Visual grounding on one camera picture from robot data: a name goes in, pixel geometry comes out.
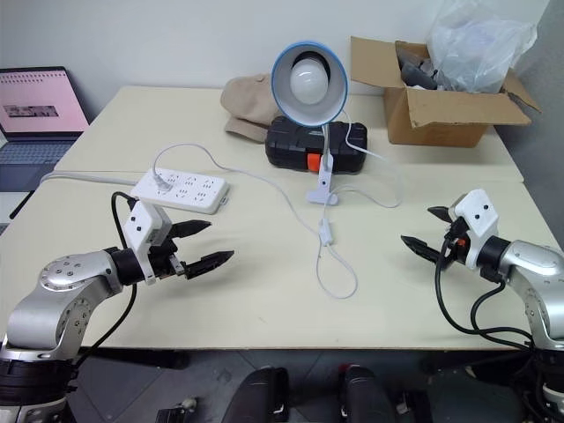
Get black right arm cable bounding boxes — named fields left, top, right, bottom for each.
left=434, top=228, right=537, bottom=352

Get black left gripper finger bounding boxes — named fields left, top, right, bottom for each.
left=169, top=219, right=213, bottom=242
left=184, top=249, right=235, bottom=281

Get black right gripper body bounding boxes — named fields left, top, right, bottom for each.
left=438, top=215, right=469, bottom=271

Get blue white clip desk lamp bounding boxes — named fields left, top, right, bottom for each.
left=270, top=41, right=350, bottom=206

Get dark rounded shape red spot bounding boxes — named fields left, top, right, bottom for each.
left=338, top=362, right=400, bottom=423

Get white lamp power cord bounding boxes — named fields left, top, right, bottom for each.
left=152, top=109, right=404, bottom=302

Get white inline cord switch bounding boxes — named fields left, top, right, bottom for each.
left=317, top=218, right=335, bottom=246

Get clear plastic bag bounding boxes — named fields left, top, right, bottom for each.
left=426, top=0, right=539, bottom=94

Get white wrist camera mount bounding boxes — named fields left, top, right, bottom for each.
left=122, top=200, right=174, bottom=286
left=453, top=189, right=500, bottom=271

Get grey items in box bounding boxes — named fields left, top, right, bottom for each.
left=394, top=41, right=438, bottom=90

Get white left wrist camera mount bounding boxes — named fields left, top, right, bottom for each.
left=122, top=200, right=174, bottom=286

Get brown cardboard box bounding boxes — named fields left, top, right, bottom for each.
left=350, top=35, right=544, bottom=149

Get white power strip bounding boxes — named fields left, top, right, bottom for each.
left=129, top=167, right=232, bottom=216

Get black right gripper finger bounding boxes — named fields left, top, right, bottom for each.
left=427, top=205, right=456, bottom=225
left=400, top=234, right=443, bottom=265

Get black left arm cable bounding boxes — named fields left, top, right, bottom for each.
left=72, top=191, right=143, bottom=369

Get grey laptop pink screen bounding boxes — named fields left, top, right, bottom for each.
left=0, top=65, right=92, bottom=193

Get white plug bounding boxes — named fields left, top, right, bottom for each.
left=152, top=168, right=174, bottom=196

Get grey power strip cable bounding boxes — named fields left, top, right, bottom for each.
left=39, top=170, right=139, bottom=187

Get black tool case orange latch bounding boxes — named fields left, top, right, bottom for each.
left=264, top=115, right=369, bottom=175

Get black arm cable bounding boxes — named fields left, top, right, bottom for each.
left=72, top=191, right=143, bottom=369
left=434, top=228, right=537, bottom=352

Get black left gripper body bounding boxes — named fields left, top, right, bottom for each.
left=146, top=239, right=190, bottom=282

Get beige cloth hat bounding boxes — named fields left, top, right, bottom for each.
left=220, top=74, right=284, bottom=143

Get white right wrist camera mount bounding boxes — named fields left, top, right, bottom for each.
left=453, top=189, right=500, bottom=271

